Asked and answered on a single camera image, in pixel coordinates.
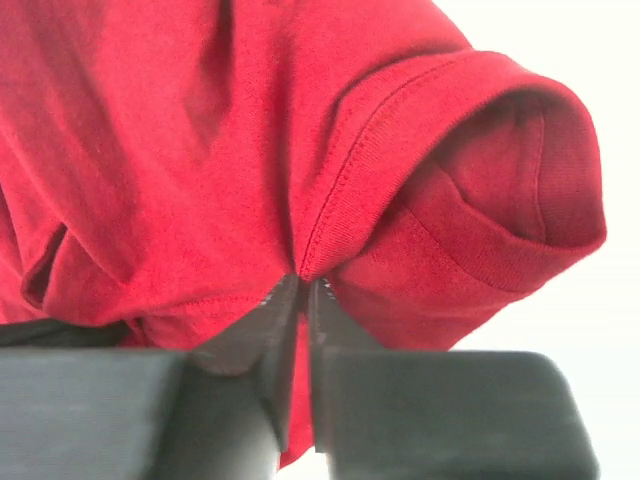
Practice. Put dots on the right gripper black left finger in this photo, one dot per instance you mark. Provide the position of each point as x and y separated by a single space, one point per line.
75 406

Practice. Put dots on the red t-shirt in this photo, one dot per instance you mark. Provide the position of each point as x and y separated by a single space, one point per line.
164 164

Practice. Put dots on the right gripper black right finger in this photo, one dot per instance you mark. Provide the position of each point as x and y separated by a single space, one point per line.
400 414

